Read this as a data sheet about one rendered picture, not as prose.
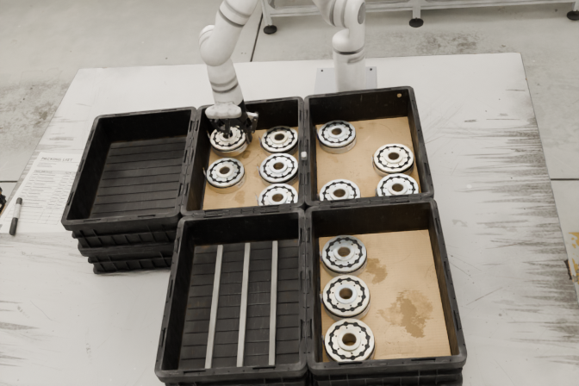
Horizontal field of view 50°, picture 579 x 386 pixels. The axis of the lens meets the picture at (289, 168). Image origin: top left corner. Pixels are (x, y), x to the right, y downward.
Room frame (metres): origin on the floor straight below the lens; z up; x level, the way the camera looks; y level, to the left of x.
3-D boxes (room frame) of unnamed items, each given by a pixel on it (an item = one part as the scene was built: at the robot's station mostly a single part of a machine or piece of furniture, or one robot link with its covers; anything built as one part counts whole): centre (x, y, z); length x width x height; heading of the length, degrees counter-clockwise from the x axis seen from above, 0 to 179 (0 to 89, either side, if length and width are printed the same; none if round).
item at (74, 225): (1.19, 0.40, 0.92); 0.40 x 0.30 x 0.02; 172
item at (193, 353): (0.75, 0.16, 0.87); 0.40 x 0.30 x 0.11; 172
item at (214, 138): (1.27, 0.15, 0.88); 0.10 x 0.10 x 0.01
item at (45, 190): (1.38, 0.74, 0.70); 0.33 x 0.23 x 0.01; 166
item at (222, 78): (1.27, 0.12, 1.15); 0.09 x 0.07 x 0.15; 4
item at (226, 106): (1.24, 0.13, 1.05); 0.11 x 0.09 x 0.06; 165
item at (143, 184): (1.19, 0.40, 0.87); 0.40 x 0.30 x 0.11; 172
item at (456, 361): (0.71, -0.14, 0.92); 0.40 x 0.30 x 0.02; 172
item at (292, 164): (1.14, 0.03, 0.86); 0.10 x 0.10 x 0.01
